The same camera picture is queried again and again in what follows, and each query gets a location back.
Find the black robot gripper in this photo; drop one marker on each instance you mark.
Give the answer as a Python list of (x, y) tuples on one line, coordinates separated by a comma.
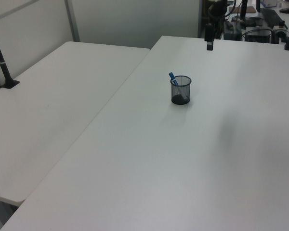
[(217, 8)]

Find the blue and white marker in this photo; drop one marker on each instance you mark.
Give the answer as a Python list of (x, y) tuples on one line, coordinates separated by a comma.
[(172, 77)]

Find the black monitor stand pole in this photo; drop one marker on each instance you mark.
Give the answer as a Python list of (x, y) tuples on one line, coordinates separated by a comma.
[(243, 9)]

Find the grey electronics box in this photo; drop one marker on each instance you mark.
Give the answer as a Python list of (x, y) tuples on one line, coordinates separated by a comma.
[(257, 33)]

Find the black computer keyboard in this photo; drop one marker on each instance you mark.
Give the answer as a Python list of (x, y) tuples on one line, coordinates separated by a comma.
[(271, 16)]

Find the black mesh pen cup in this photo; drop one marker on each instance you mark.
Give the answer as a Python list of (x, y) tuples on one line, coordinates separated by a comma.
[(181, 92)]

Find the black computer mouse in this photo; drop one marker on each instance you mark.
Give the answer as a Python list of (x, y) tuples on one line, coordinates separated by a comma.
[(285, 10)]

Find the black camera pole with base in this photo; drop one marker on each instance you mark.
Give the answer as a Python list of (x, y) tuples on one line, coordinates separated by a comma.
[(2, 65)]

